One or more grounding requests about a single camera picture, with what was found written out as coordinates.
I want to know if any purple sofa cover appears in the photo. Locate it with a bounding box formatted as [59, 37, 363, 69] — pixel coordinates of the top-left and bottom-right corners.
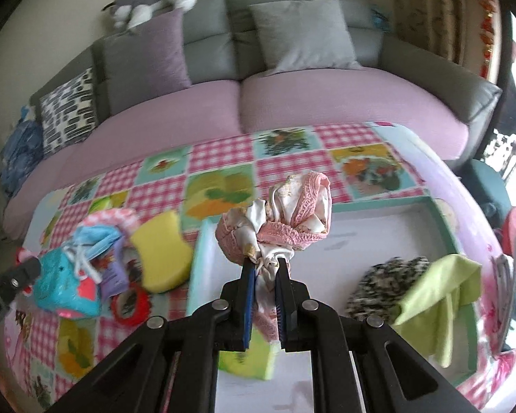
[3, 66, 469, 239]

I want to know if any grey cushion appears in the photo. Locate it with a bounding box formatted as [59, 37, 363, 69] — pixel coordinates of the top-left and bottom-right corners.
[248, 0, 364, 74]

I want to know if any teal cloth item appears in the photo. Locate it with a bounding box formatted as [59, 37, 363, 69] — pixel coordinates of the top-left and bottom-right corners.
[370, 6, 390, 33]

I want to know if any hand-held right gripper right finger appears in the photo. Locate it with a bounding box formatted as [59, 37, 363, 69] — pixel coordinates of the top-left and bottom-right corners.
[275, 262, 478, 413]

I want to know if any light blue face mask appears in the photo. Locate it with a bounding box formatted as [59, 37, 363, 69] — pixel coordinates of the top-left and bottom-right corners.
[71, 224, 123, 285]

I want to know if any dark teal chair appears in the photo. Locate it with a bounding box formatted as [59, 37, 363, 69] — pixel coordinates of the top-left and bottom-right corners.
[460, 159, 512, 233]

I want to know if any yellow sponge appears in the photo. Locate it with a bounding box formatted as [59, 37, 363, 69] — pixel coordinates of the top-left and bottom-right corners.
[130, 211, 194, 294]

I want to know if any grey husky plush toy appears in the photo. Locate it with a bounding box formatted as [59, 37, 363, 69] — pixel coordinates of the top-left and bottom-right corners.
[102, 0, 201, 33]

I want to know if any checked printed tablecloth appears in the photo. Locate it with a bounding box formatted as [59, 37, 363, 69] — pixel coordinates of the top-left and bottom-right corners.
[0, 121, 516, 413]

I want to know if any teal toy box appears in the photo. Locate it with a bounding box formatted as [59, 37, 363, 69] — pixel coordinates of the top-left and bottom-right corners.
[32, 250, 101, 319]

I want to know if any blue clothes pile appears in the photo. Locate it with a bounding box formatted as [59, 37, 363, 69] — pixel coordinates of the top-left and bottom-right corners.
[0, 105, 44, 199]

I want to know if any green tissue packet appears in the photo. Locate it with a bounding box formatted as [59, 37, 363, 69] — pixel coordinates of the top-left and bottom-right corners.
[218, 338, 278, 380]

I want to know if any pink lace scrunchie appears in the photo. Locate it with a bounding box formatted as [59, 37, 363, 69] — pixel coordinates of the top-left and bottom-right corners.
[215, 171, 333, 340]

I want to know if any black and white patterned cushion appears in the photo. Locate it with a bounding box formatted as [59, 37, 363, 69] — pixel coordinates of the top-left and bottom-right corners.
[39, 67, 99, 156]

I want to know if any teal tray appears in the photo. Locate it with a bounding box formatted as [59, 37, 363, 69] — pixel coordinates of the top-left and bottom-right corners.
[188, 195, 478, 413]

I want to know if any purple packet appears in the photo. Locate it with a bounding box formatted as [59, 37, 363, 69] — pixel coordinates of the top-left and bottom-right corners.
[97, 241, 132, 297]

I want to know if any grey sofa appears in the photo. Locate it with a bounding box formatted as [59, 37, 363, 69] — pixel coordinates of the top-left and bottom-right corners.
[2, 0, 504, 242]

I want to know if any green cloth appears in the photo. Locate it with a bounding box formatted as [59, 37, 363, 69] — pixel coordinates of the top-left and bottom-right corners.
[391, 254, 482, 368]

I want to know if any purple cushion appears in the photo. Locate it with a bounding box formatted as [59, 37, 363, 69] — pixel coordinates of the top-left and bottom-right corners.
[102, 9, 193, 115]

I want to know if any black and white spotted scrunchie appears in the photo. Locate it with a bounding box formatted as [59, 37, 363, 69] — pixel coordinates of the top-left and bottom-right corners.
[346, 256, 431, 321]

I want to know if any red pink pipe-cleaner hair tie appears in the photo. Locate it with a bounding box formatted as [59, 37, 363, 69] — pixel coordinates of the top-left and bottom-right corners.
[111, 287, 149, 324]

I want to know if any patterned curtain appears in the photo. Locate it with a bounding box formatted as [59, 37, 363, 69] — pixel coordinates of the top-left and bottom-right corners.
[391, 0, 478, 74]

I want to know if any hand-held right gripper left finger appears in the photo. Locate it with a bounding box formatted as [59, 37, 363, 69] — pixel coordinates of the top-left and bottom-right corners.
[43, 264, 255, 413]

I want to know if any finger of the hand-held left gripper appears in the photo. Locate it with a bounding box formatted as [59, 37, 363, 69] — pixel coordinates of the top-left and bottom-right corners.
[0, 256, 41, 323]

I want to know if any red wall decoration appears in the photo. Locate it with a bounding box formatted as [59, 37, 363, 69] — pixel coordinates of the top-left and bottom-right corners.
[477, 0, 499, 82]

